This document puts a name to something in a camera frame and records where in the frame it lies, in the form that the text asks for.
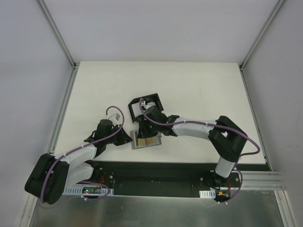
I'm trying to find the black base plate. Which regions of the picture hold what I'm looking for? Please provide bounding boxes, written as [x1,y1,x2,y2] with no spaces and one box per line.
[72,160,244,197]

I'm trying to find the left white cable duct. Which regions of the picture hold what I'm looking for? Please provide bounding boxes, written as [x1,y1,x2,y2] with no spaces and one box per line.
[62,186,114,197]

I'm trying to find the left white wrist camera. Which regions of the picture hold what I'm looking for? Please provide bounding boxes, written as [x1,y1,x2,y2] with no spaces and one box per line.
[107,113,120,125]

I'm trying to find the table edge rail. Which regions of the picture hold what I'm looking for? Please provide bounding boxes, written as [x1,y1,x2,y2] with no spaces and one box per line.
[43,66,78,155]
[239,68,272,171]

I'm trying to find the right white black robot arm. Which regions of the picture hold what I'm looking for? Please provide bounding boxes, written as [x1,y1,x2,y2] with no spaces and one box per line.
[134,105,248,187]

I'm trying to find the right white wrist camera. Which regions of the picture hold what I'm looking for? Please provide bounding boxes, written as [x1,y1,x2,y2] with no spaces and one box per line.
[142,101,155,111]

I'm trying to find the black plastic card tray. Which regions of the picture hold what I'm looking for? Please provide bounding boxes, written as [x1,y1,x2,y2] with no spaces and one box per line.
[128,93,164,122]

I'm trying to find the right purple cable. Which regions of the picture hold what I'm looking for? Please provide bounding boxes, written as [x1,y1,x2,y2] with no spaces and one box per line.
[139,97,261,206]

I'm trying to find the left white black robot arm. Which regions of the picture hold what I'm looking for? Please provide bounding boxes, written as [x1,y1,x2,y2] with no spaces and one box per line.
[25,119,132,205]

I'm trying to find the left aluminium frame post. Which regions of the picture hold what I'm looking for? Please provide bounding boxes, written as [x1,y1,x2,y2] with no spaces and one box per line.
[36,0,77,69]

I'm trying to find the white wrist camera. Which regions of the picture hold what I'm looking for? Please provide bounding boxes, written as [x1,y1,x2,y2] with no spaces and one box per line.
[107,113,120,125]
[142,101,155,111]

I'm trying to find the right aluminium frame post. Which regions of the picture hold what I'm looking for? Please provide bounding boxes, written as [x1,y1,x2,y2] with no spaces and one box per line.
[239,0,287,71]

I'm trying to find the front aluminium rail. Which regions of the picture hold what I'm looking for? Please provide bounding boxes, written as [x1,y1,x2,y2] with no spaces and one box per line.
[241,171,286,191]

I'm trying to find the right table edge rail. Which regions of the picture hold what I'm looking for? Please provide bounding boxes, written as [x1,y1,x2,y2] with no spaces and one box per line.
[239,68,272,171]

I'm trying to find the right white cable duct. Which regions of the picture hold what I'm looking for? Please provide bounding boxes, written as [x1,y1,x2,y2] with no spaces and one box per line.
[199,190,216,199]

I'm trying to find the aluminium frame post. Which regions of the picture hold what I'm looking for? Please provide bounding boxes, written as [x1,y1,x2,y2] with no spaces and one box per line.
[36,0,77,69]
[239,0,287,71]

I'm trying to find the left table edge rail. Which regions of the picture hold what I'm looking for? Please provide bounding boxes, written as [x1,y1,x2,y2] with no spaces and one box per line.
[43,66,78,155]

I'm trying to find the white cable duct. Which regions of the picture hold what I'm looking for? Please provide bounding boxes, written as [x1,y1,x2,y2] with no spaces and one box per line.
[62,186,114,197]
[199,190,216,199]

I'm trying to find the gold card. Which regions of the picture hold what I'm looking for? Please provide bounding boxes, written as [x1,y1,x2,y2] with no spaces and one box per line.
[146,137,160,146]
[137,139,147,147]

